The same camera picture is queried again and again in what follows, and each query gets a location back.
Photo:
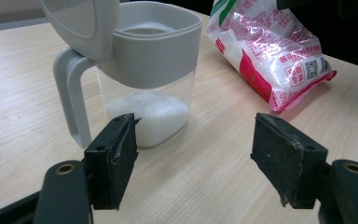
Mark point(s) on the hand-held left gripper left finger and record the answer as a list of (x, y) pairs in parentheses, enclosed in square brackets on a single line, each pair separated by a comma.
[(113, 168)]

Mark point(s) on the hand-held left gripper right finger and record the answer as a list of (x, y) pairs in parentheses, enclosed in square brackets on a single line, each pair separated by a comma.
[(292, 168)]

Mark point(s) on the white and pink sugar bag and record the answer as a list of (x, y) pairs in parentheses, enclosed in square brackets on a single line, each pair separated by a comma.
[(270, 53)]

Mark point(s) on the white sugar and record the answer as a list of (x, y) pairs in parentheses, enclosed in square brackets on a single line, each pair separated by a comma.
[(161, 115)]

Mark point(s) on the clear jar with grey lid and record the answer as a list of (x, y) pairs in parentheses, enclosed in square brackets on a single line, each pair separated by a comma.
[(155, 56)]

